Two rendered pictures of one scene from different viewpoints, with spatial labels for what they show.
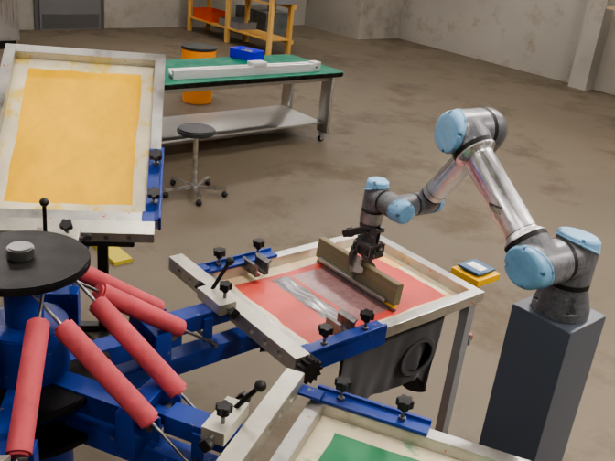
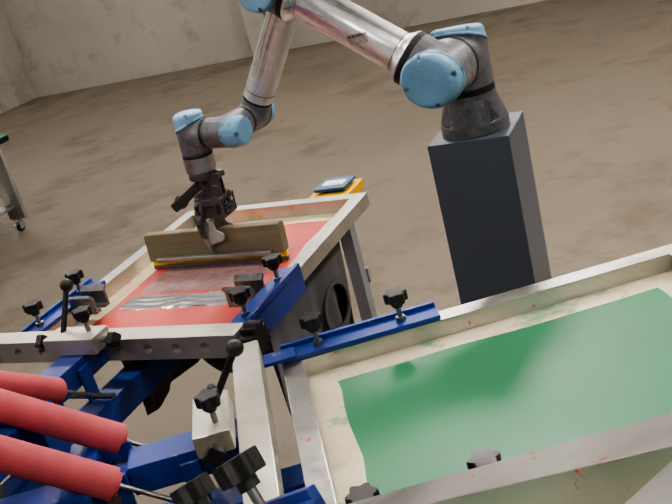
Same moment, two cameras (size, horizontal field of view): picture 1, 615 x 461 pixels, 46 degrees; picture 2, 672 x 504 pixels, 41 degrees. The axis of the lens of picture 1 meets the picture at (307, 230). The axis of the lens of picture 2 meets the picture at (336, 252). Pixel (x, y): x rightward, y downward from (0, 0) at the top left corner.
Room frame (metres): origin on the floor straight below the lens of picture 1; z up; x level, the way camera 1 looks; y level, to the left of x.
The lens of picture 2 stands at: (0.10, 0.36, 1.75)
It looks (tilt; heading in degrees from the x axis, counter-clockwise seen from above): 21 degrees down; 338
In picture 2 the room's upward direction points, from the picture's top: 15 degrees counter-clockwise
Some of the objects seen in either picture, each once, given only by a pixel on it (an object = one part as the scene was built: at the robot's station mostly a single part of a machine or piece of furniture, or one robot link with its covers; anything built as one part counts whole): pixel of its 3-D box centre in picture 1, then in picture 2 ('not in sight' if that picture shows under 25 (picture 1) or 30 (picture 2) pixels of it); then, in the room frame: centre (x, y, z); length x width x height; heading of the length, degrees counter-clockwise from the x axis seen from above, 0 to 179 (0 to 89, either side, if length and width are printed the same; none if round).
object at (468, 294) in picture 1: (342, 286); (209, 268); (2.19, -0.14, 0.97); 0.79 x 0.58 x 0.04; 131
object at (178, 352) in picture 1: (233, 341); (124, 392); (1.91, 0.19, 0.89); 1.24 x 0.06 x 0.06; 131
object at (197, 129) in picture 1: (192, 161); not in sight; (5.31, 0.94, 0.27); 0.50 x 0.48 x 0.54; 37
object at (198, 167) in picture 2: (372, 216); (200, 163); (2.23, -0.21, 1.22); 0.08 x 0.08 x 0.05
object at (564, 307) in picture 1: (564, 293); (471, 106); (1.76, -0.70, 1.25); 0.15 x 0.15 x 0.10
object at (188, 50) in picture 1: (198, 73); not in sight; (8.18, 1.42, 0.31); 0.40 x 0.39 x 0.62; 134
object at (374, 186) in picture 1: (376, 195); (193, 133); (2.23, -0.21, 1.30); 0.09 x 0.08 x 0.11; 35
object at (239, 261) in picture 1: (238, 267); (65, 318); (2.25, 0.22, 0.97); 0.30 x 0.05 x 0.07; 131
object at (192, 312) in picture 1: (199, 316); (68, 374); (1.82, 0.28, 1.02); 0.17 x 0.06 x 0.05; 131
